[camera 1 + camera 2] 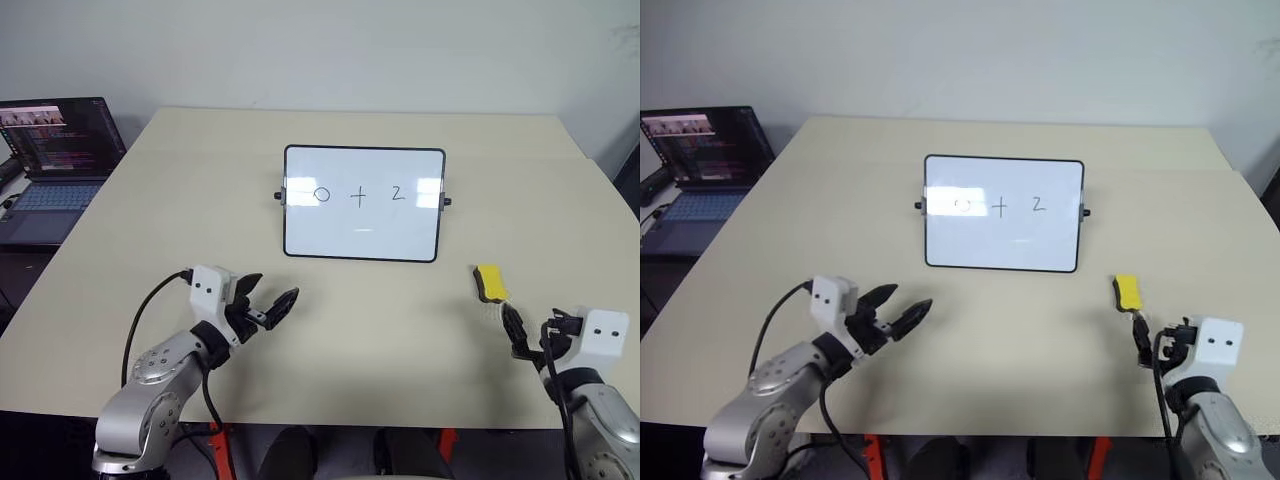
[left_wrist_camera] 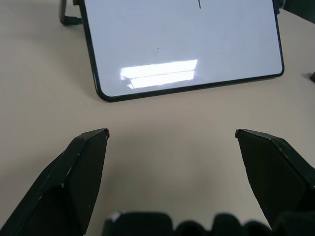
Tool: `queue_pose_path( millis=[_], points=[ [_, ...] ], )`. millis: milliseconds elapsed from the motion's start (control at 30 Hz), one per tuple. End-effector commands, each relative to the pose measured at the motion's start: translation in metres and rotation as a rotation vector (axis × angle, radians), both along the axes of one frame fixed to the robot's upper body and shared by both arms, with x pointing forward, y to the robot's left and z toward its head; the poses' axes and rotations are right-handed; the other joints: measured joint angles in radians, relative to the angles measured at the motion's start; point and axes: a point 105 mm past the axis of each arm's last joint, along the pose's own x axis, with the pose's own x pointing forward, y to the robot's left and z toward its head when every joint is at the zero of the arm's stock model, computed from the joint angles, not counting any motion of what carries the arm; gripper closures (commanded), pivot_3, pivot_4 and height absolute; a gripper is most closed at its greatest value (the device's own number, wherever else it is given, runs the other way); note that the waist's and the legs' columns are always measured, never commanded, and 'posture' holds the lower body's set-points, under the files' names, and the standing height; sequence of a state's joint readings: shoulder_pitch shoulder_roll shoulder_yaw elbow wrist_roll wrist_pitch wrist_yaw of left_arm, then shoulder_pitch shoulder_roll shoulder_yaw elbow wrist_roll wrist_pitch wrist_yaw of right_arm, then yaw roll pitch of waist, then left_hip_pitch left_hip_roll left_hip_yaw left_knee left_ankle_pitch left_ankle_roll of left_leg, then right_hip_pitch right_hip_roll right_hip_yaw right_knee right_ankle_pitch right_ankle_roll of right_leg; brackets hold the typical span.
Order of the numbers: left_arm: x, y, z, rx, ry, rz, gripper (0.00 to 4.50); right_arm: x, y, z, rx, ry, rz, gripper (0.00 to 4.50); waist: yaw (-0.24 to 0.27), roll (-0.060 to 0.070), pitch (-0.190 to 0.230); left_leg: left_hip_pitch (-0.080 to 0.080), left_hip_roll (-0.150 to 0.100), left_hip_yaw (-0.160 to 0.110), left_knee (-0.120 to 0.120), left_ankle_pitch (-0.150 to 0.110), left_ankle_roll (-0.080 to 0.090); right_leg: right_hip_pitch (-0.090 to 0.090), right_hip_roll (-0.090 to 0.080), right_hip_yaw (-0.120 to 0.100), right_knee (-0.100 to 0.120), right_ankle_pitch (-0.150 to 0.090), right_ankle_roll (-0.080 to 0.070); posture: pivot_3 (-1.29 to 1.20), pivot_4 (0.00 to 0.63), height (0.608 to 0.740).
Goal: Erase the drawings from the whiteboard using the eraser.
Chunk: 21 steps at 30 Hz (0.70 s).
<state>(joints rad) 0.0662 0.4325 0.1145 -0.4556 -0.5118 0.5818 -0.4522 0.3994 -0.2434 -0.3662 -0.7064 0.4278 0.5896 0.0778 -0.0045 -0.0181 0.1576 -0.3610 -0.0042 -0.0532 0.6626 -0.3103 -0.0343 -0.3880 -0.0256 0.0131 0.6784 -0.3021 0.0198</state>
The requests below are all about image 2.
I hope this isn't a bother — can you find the black whiteboard stand leg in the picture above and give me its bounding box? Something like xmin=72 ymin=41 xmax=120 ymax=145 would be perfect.
xmin=60 ymin=0 xmax=86 ymax=26
xmin=272 ymin=0 xmax=286 ymax=14

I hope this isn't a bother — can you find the black-framed whiteboard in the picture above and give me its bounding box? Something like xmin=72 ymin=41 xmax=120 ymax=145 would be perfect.
xmin=82 ymin=0 xmax=285 ymax=103

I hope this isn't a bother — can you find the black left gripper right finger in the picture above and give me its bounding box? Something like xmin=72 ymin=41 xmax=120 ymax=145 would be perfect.
xmin=235 ymin=128 xmax=315 ymax=231

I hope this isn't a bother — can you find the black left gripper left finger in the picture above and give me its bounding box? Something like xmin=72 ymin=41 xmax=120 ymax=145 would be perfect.
xmin=0 ymin=128 xmax=110 ymax=236

